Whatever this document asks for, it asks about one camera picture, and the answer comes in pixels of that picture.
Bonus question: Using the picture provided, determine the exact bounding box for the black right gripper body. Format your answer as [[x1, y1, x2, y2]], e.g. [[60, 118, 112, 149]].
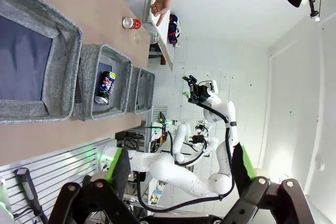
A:
[[193, 84, 211, 104]]

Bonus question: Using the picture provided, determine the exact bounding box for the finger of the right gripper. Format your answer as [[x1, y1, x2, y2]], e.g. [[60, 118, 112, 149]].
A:
[[183, 75, 198, 88], [183, 91, 196, 104]]

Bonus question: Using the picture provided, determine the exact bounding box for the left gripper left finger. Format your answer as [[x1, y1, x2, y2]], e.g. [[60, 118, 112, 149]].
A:
[[48, 145, 144, 224]]

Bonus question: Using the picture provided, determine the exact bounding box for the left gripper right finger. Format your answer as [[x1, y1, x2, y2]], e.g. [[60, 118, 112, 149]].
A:
[[223, 142, 316, 224]]

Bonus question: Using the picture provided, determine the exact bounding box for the crushed red soda can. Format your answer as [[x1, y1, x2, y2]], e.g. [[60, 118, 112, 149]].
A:
[[122, 17, 143, 30]]

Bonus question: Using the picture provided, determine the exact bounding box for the black Pepsi can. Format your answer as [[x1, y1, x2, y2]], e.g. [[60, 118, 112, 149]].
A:
[[93, 71, 117, 105]]

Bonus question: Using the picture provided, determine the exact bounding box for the person's left hand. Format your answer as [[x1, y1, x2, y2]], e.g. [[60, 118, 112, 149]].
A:
[[150, 0, 177, 27]]

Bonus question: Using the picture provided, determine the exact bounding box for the grey slatted aluminium panel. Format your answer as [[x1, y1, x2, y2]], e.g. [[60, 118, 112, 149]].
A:
[[0, 136, 118, 224]]

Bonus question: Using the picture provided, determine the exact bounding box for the grey fabric basket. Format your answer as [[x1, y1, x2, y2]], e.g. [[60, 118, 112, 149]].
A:
[[0, 0, 83, 125], [72, 43, 133, 122], [127, 67, 155, 115]]

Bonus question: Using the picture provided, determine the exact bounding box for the large white table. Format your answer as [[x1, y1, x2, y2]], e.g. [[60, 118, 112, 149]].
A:
[[143, 0, 184, 72]]

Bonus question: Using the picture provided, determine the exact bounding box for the black grey handheld tool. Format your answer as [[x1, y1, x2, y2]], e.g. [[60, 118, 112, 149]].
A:
[[13, 167, 49, 224]]

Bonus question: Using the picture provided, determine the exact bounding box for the navy red white bag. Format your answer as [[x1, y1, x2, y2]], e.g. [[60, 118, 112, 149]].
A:
[[167, 13, 182, 48]]

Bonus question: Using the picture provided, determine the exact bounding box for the metal equipment rack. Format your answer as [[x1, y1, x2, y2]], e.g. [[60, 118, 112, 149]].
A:
[[115, 105, 169, 156]]

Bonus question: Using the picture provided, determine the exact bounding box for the black hanging device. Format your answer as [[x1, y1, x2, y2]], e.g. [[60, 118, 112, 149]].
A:
[[307, 0, 321, 22]]

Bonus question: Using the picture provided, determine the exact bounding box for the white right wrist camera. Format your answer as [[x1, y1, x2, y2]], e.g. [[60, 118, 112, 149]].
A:
[[207, 79, 219, 94]]

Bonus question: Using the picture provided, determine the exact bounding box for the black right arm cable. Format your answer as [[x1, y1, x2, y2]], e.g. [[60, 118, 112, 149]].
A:
[[135, 102, 236, 213]]

